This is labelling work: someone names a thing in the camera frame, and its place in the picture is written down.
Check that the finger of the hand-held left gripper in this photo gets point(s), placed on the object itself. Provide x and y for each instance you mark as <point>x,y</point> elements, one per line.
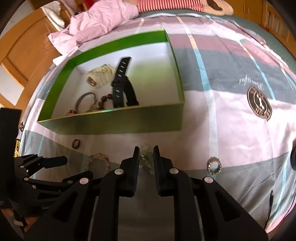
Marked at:
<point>57,185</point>
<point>53,161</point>

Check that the cream watch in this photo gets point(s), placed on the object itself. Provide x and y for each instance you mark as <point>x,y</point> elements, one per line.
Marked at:
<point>99,74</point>

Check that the plaid printed bed sheet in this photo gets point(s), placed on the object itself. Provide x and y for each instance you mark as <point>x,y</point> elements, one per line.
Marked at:
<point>231,115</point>

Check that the striped plush toy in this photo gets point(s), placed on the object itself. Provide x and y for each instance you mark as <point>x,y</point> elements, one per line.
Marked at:
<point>173,4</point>

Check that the black watch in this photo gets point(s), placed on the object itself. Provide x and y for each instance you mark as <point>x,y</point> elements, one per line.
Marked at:
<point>120,76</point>

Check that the wooden cabinet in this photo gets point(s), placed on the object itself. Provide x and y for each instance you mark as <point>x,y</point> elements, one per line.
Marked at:
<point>275,16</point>

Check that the silver bangle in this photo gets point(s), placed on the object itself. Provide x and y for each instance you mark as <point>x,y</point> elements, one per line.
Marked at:
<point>79,100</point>

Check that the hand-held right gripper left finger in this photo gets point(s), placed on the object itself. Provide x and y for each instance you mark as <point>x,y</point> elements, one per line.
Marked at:
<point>136,166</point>

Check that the white cloth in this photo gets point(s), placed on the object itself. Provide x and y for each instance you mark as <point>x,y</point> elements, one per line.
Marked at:
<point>54,14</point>

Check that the wooden bed frame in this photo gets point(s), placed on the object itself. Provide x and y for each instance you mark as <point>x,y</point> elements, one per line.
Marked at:
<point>30,90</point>

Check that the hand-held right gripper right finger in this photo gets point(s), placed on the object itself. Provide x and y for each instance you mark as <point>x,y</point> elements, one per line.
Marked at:
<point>157,166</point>

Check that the pink quilt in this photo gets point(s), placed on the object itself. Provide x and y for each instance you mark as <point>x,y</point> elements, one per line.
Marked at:
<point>104,16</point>

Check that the green cardboard box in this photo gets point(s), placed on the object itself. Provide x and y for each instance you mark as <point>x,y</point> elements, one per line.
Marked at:
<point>115,122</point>

